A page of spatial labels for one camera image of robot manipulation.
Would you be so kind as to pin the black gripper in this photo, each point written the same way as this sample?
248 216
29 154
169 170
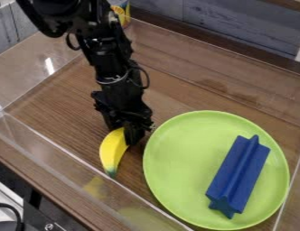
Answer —
119 102

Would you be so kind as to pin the yellow toy banana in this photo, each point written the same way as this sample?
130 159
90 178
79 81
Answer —
111 150

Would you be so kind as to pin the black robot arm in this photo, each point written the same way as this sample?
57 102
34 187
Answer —
91 23

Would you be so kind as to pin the clear acrylic tray wall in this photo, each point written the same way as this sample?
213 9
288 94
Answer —
51 130

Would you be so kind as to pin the yellow blue tin can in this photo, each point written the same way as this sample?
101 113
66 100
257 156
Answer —
122 8

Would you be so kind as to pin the green round plate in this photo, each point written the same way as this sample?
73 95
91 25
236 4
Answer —
182 156

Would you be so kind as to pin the blue star-shaped block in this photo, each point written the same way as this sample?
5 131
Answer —
233 183

